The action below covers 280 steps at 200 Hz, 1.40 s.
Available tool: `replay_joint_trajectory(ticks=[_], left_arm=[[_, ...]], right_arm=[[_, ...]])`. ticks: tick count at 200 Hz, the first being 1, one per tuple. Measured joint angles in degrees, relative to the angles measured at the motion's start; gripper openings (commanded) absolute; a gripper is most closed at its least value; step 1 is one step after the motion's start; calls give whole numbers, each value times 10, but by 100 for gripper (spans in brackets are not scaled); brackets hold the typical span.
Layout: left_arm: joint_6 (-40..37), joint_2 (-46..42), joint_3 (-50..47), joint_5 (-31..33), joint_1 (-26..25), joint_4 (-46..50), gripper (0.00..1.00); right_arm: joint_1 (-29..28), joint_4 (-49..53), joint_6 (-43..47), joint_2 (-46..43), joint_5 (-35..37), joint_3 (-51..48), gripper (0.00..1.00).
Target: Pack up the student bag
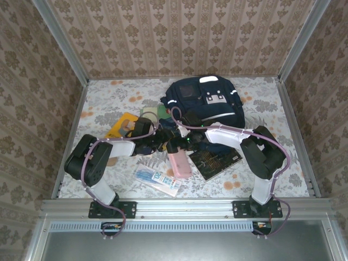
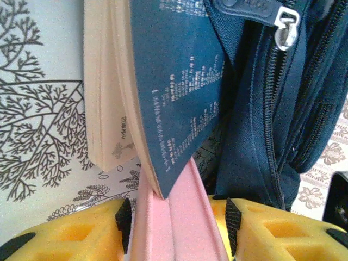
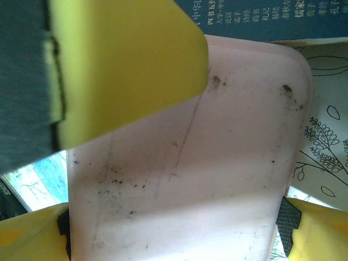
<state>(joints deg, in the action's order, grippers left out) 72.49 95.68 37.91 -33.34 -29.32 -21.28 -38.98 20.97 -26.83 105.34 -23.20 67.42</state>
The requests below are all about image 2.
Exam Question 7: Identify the floral table cover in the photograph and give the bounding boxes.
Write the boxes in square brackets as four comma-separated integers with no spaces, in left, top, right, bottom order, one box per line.
[0,0,142,221]

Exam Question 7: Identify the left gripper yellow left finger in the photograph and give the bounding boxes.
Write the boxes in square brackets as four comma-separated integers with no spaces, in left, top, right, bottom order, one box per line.
[0,197,134,261]

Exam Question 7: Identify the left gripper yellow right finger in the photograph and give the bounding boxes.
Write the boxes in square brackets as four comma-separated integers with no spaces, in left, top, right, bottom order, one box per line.
[208,194,348,261]

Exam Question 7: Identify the navy blue backpack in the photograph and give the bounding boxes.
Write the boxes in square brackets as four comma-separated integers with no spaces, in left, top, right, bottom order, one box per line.
[201,0,348,213]

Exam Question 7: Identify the blue book with white print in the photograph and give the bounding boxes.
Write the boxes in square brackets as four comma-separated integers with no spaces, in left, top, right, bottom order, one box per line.
[83,0,226,201]

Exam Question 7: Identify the pink pencil case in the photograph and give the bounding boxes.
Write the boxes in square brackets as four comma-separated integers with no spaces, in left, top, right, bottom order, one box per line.
[132,154,233,261]

